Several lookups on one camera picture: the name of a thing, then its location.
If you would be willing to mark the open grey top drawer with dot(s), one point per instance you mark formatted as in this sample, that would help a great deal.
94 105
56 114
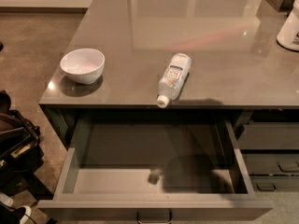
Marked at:
187 162

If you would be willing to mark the clear plastic water bottle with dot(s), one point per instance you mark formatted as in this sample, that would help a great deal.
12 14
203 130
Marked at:
173 79

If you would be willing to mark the closed dark lower drawers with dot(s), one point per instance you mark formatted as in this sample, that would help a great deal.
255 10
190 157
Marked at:
269 142

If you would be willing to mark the white ceramic bowl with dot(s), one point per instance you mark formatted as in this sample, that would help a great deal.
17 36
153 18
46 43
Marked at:
83 66

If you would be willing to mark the black equipment case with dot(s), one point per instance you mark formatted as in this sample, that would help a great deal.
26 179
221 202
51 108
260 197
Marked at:
20 152

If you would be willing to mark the white shoe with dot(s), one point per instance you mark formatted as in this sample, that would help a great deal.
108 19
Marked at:
10 215

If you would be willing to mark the metal drawer handle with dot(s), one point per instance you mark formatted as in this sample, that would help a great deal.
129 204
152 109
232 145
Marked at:
154 216

